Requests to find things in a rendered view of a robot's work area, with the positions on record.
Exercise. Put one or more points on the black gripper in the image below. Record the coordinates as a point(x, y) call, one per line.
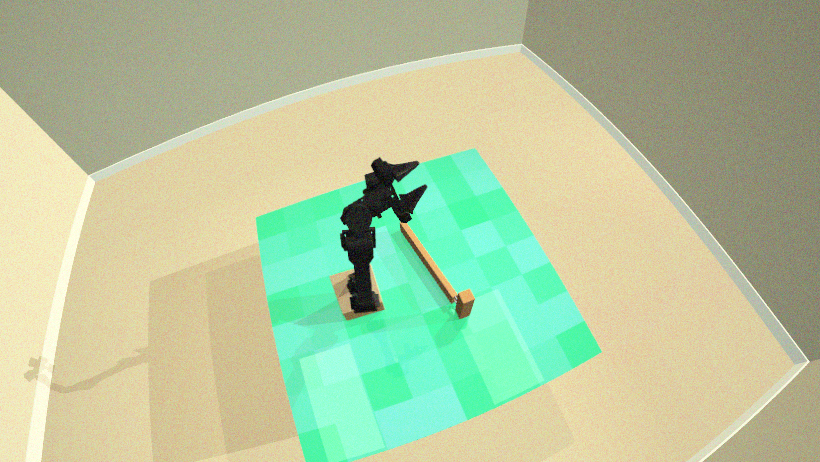
point(380, 198)

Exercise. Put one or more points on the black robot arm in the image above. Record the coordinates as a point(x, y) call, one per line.
point(359, 242)

